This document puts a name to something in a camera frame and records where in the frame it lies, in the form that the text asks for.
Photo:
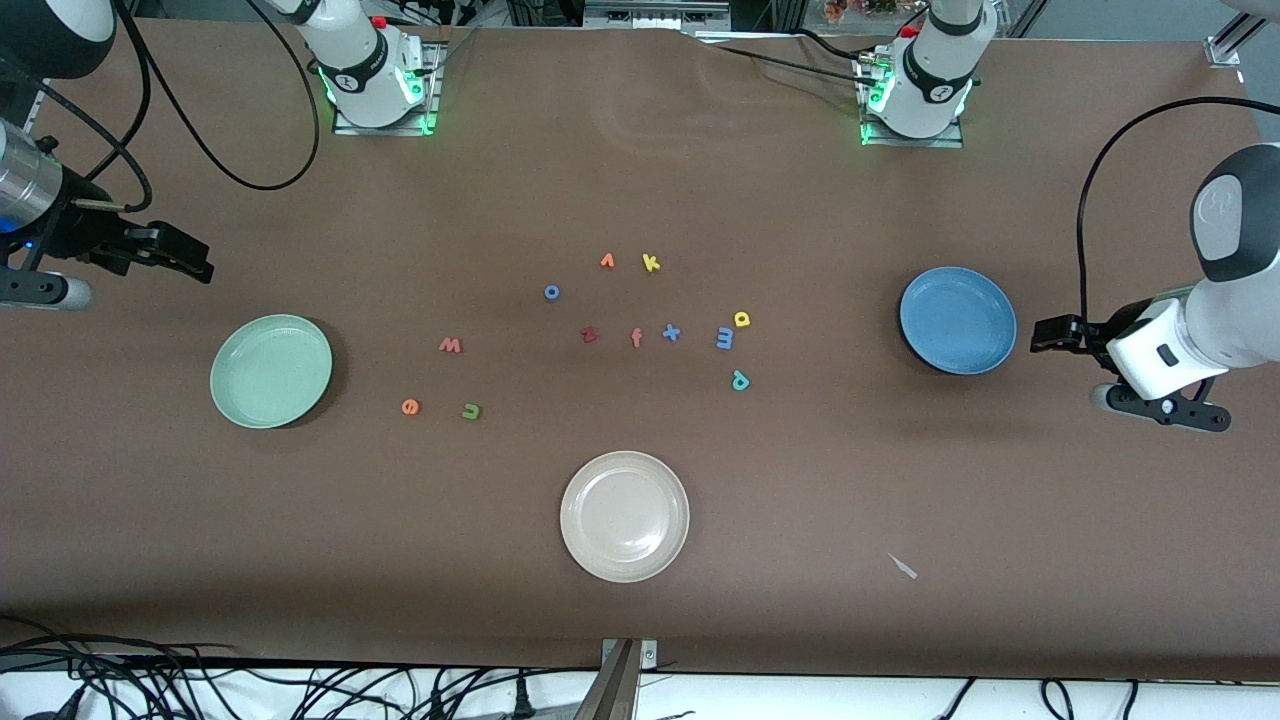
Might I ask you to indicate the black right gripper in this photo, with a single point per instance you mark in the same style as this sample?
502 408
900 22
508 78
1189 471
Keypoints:
82 232

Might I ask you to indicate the metal table bracket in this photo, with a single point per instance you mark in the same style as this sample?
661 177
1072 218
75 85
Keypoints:
615 690

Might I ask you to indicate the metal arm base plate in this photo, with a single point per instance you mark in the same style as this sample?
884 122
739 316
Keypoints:
950 142
345 127

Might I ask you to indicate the small white paper scrap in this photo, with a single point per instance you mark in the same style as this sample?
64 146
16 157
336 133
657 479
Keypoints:
905 568

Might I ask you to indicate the green plate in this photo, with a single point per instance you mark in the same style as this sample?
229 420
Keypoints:
270 372

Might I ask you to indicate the brown paper table cover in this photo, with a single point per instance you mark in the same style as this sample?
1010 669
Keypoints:
640 180

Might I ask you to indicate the beige plate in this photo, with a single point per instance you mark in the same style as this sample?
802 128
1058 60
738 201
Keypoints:
625 517

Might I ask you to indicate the blue plate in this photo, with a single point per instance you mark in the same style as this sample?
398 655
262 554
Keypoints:
958 320

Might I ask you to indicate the aluminium extrusion bar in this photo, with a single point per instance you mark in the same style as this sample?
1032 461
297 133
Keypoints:
650 15

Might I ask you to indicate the blue foam letter m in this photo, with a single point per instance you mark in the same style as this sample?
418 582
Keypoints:
731 338

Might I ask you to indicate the aluminium frame corner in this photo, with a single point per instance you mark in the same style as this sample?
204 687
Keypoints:
1225 48

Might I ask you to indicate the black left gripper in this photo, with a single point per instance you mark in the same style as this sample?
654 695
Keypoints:
1116 327

